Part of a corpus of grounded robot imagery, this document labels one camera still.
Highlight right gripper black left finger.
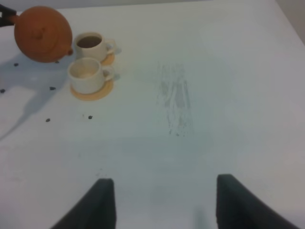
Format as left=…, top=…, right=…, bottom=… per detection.
left=53, top=178, right=117, bottom=229

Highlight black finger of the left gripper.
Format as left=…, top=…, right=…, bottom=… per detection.
left=0, top=4, right=17, bottom=17
left=0, top=17, right=14, bottom=27

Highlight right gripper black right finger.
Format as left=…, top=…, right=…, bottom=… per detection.
left=216, top=174, right=297, bottom=229

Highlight brown clay teapot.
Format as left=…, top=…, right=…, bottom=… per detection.
left=10, top=6, right=73, bottom=63

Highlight far white teacup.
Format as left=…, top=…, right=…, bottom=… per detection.
left=74, top=32, right=117, bottom=62

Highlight white teacup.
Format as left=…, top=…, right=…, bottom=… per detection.
left=74, top=32, right=117, bottom=62
left=67, top=57, right=115, bottom=94

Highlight near white teacup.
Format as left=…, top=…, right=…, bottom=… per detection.
left=67, top=57, right=115, bottom=94

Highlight far orange cup coaster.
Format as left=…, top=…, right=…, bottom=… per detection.
left=101, top=53, right=115, bottom=66

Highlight orange cup coaster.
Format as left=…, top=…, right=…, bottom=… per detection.
left=70, top=80, right=114, bottom=102
left=101, top=53, right=115, bottom=66

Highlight near orange cup coaster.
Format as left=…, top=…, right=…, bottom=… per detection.
left=70, top=80, right=114, bottom=102

